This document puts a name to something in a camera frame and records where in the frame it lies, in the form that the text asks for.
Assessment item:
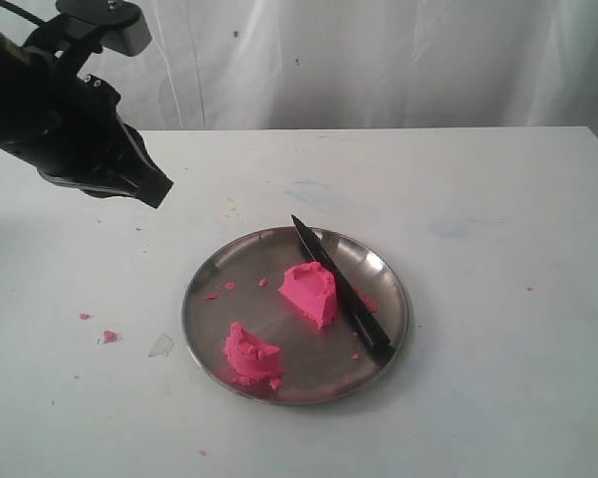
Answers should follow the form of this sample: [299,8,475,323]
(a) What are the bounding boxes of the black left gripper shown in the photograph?
[9,75,173,209]

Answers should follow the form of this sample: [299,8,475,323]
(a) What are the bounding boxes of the pink clay half piece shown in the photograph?
[223,322,284,390]

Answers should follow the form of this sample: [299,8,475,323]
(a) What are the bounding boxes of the black knife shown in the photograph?
[291,214,395,364]

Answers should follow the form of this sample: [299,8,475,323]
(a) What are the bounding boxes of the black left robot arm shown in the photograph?
[0,14,173,208]

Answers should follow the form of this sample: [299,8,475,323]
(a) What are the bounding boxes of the large pink dough crumb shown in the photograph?
[102,330,120,345]

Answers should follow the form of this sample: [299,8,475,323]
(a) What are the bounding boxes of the clear tape scrap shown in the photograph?
[148,333,175,359]

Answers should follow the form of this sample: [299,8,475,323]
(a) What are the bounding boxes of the round steel plate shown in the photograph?
[182,226,393,405]

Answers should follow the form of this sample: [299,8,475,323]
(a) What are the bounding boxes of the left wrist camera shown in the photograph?
[55,0,152,57]

